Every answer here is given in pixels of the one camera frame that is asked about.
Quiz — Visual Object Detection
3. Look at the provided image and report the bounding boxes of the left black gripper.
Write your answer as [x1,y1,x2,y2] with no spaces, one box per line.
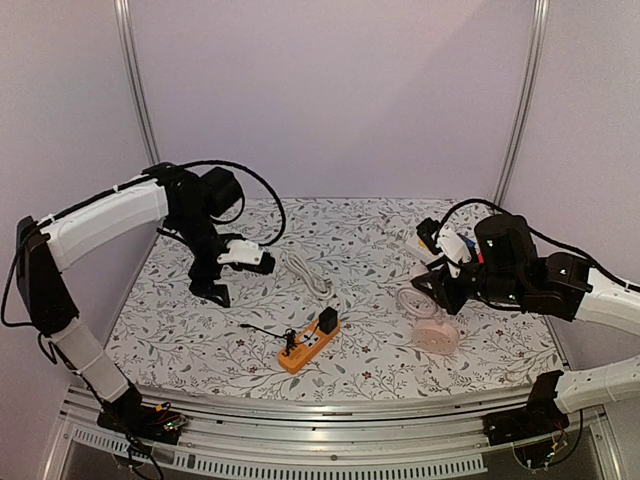
[171,209,237,310]

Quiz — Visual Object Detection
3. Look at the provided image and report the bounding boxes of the pink round power strip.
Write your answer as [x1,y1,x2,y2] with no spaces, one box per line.
[412,319,460,355]

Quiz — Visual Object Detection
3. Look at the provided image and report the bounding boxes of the white cable with plug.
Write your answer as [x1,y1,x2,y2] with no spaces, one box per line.
[282,249,346,311]

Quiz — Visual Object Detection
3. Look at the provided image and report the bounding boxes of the black adapter with cable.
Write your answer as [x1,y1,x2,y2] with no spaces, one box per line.
[240,307,339,356]

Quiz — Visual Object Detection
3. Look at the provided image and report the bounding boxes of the orange power strip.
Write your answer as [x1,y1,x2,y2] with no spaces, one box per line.
[277,319,340,375]

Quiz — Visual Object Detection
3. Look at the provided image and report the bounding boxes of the white multicolour power strip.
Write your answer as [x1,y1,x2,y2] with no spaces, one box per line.
[405,235,432,263]

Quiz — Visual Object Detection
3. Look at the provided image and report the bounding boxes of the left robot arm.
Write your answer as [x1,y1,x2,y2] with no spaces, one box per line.
[7,161,264,434]

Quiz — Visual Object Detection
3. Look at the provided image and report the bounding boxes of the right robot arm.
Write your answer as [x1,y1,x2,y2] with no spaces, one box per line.
[411,213,639,436]

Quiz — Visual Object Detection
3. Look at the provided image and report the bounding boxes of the floral table mat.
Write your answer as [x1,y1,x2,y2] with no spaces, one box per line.
[106,199,563,403]

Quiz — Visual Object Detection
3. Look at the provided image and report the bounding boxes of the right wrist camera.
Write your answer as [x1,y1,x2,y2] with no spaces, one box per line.
[416,218,473,278]

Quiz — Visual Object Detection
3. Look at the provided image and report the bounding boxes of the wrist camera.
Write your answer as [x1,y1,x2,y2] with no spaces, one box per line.
[217,239,275,275]
[416,218,473,278]

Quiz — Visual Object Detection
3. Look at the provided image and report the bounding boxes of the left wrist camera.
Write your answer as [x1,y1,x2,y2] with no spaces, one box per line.
[217,239,275,275]

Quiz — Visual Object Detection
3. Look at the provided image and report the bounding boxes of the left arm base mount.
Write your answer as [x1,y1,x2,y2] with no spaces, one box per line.
[97,391,188,445]

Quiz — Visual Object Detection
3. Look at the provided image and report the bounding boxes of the front aluminium rail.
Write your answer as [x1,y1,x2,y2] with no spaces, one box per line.
[42,384,626,480]

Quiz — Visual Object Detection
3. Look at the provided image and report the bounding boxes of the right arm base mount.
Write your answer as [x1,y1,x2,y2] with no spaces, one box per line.
[482,370,570,469]

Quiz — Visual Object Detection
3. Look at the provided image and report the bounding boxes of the right aluminium frame post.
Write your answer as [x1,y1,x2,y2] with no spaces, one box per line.
[489,0,550,211]

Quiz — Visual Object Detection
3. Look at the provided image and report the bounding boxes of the aluminium frame post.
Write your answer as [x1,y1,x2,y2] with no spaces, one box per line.
[113,0,161,166]
[489,0,550,211]

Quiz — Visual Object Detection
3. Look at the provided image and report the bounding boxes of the left aluminium frame post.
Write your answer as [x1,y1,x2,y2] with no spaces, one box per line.
[113,0,161,166]

